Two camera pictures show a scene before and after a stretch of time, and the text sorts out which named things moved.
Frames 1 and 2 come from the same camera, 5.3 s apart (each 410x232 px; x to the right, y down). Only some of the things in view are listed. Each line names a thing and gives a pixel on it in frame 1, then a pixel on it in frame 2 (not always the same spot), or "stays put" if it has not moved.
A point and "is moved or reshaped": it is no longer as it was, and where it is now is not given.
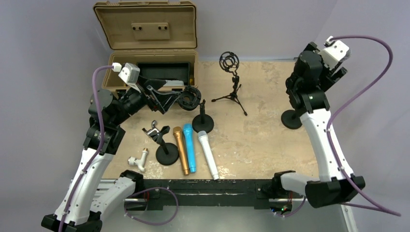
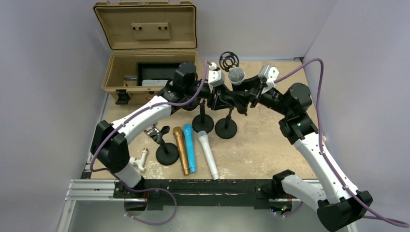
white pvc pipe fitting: x=132 y=161 stays put
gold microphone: x=178 y=134 stays put
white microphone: x=203 y=136 stays put
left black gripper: x=164 y=100 → x=221 y=102
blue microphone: x=188 y=129 stays put
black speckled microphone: x=347 y=55 → x=236 y=76
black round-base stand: x=291 y=119 is moved or reshaped
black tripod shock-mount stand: x=229 y=61 stays put
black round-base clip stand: x=167 y=153 stays put
